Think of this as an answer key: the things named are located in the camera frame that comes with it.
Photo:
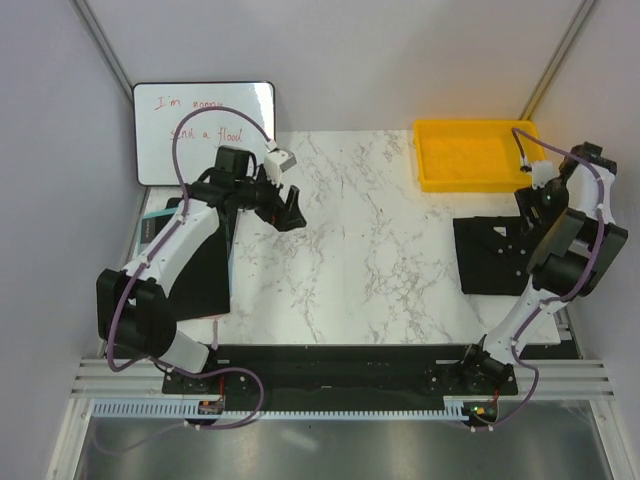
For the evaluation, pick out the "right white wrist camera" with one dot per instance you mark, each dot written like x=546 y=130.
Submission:
x=541 y=172

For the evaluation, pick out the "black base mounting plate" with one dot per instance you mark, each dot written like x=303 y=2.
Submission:
x=351 y=377

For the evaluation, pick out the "yellow plastic bin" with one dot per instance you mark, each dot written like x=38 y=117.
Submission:
x=473 y=156

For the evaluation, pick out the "aluminium frame rail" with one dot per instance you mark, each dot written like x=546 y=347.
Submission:
x=559 y=380

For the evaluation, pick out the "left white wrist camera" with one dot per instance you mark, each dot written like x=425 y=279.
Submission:
x=276 y=163

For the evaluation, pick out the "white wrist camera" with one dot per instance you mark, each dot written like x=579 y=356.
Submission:
x=541 y=172
x=276 y=163

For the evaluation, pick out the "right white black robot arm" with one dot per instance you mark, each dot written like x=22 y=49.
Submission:
x=557 y=249

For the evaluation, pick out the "teal and white packaging board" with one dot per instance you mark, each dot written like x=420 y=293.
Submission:
x=151 y=225

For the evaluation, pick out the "white whiteboard with red writing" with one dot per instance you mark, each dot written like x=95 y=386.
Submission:
x=200 y=117

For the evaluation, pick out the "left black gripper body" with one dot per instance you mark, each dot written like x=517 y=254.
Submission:
x=261 y=196

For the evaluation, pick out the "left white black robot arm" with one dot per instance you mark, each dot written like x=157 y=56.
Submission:
x=133 y=308

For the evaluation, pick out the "black long sleeve shirt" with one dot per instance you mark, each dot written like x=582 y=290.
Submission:
x=492 y=255

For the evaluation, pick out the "white slotted cable duct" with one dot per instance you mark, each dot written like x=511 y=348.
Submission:
x=194 y=409

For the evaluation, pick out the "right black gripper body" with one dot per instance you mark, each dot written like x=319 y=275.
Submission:
x=546 y=201

